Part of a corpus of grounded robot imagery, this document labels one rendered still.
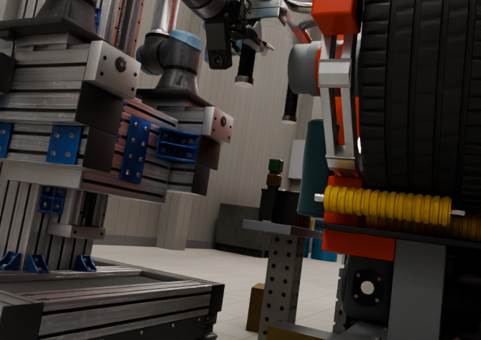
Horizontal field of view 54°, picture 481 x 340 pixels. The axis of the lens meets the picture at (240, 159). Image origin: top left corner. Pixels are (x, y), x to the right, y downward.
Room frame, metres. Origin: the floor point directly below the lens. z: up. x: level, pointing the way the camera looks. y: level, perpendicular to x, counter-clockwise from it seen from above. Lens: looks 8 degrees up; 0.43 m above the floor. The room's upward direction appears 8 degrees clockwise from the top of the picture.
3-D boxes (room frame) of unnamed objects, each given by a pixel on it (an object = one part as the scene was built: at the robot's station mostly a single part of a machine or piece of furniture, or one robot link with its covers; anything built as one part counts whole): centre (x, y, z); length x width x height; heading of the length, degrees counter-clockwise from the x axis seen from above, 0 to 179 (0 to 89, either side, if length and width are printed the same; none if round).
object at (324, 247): (1.09, -0.30, 0.48); 0.16 x 0.12 x 0.17; 65
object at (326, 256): (9.46, -1.63, 0.39); 1.08 x 0.64 x 0.77; 63
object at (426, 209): (0.96, -0.31, 0.51); 0.29 x 0.06 x 0.06; 65
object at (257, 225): (1.73, -0.20, 0.44); 0.43 x 0.17 x 0.03; 155
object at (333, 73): (1.11, -0.27, 0.85); 0.54 x 0.07 x 0.54; 155
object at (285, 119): (1.36, -0.13, 0.83); 0.04 x 0.04 x 0.16
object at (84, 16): (1.11, 0.47, 0.87); 0.15 x 0.15 x 0.10
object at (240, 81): (1.06, 0.02, 0.83); 0.04 x 0.04 x 0.16
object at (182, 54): (1.55, 0.25, 0.98); 0.13 x 0.12 x 0.14; 49
